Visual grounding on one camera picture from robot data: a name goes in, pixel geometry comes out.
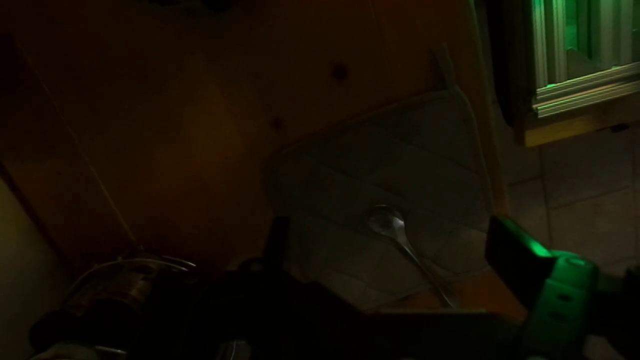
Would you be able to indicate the stainless steel toaster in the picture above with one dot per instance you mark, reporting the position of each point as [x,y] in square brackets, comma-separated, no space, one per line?
[267,321]

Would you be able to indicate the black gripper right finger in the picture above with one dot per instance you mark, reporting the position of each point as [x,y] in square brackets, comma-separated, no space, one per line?
[560,293]

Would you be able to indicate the grey drying mat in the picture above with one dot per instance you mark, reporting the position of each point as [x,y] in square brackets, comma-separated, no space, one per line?
[400,192]

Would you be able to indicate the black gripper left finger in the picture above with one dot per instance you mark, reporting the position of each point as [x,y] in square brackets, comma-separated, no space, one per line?
[80,326]

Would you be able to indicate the metal spoon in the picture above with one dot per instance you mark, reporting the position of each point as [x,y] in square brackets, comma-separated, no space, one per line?
[406,251]

